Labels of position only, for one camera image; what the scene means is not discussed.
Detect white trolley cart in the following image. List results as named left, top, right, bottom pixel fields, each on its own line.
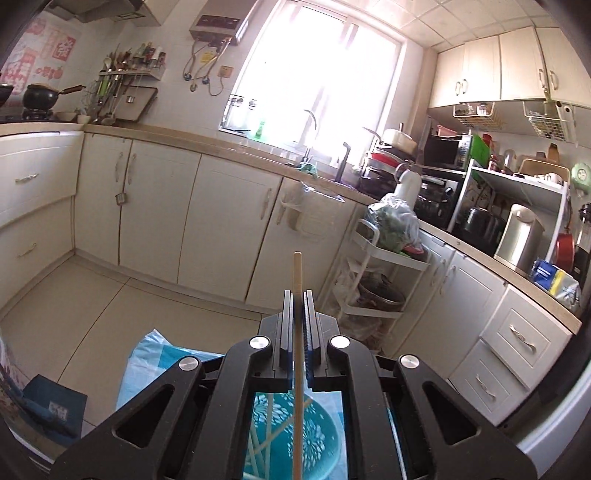
left=333, top=218, right=433, bottom=344

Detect cream drawer cabinet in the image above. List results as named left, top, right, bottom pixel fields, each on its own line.
left=0, top=131, right=86, bottom=315

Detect bag of green vegetables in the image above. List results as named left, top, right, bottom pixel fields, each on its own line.
left=366, top=193, right=424, bottom=254

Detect cream base cabinets with drawers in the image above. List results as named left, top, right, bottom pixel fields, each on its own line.
left=392, top=226, right=583, bottom=428

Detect wall utensil rack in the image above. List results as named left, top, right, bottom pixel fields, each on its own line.
left=87, top=43, right=168, bottom=126

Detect kitchen window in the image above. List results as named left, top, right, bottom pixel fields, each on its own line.
left=218, top=0, right=408, bottom=168

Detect cutting board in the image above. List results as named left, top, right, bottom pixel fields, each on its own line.
left=115, top=85, right=158, bottom=124

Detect black rice cooker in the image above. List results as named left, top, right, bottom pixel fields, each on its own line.
left=454, top=207, right=507, bottom=246

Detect metal pot in cart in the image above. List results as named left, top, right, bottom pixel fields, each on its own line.
left=357, top=274, right=408, bottom=311

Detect bundle of beige chopsticks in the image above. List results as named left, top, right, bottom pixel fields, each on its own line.
left=248, top=394, right=296, bottom=476

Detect white thermos jug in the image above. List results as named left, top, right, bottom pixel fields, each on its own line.
left=392, top=167, right=422, bottom=209

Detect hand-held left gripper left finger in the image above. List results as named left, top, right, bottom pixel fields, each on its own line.
left=51, top=290, right=296, bottom=480

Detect black faucet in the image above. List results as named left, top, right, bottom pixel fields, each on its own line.
left=334, top=141, right=352, bottom=184

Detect chrome sink faucet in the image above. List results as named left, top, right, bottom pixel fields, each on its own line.
left=301, top=109, right=320, bottom=163

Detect large white wire basket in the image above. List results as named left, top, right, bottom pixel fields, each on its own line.
left=523, top=98, right=576, bottom=140

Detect blue box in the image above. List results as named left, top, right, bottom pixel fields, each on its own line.
left=22, top=374, right=89, bottom=440

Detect white counter shelf rack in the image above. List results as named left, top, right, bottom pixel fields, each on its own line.
left=447, top=158, right=572, bottom=278

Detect white door bag holder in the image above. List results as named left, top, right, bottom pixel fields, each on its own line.
left=278, top=179, right=345, bottom=241

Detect wall water heater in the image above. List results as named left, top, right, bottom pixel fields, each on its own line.
left=188, top=13, right=253, bottom=46

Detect small white wire basket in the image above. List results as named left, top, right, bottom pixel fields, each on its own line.
left=451, top=102, right=498, bottom=129

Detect teal perforated plastic basket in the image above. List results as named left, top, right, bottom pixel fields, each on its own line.
left=242, top=391, right=348, bottom=480

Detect blue and yellow package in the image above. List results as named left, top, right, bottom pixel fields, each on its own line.
left=527, top=258, right=581, bottom=306

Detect single beige chopstick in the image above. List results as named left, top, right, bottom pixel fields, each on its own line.
left=292, top=252, right=306, bottom=480

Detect red paper wall decorations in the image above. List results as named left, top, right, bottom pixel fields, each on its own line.
left=0, top=17, right=78, bottom=95

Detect silver electric water boiler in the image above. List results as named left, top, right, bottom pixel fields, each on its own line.
left=493, top=203, right=546, bottom=274

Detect floral plastic bag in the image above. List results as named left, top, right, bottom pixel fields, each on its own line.
left=0, top=337, right=29, bottom=416

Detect cream upper cabinets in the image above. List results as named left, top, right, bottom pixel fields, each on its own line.
left=428, top=25, right=591, bottom=110

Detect stack of pans and lids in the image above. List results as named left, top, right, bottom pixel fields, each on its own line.
left=359, top=126, right=419, bottom=191

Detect range hood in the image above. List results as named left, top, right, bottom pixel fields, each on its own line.
left=46, top=0, right=163, bottom=27

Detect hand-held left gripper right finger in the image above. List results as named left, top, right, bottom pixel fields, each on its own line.
left=302, top=290, right=539, bottom=480

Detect red pot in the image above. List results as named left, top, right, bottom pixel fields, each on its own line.
left=555, top=232, right=576, bottom=269

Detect cream door base cabinets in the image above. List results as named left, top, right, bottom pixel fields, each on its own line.
left=74, top=133, right=376, bottom=311

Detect black toaster oven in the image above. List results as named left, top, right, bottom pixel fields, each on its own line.
left=412, top=176, right=459, bottom=228

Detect black microwave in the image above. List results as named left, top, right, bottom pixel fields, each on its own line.
left=421, top=133, right=468, bottom=170

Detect black pot with wooden handle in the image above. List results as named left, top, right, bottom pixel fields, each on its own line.
left=22, top=83, right=87, bottom=117

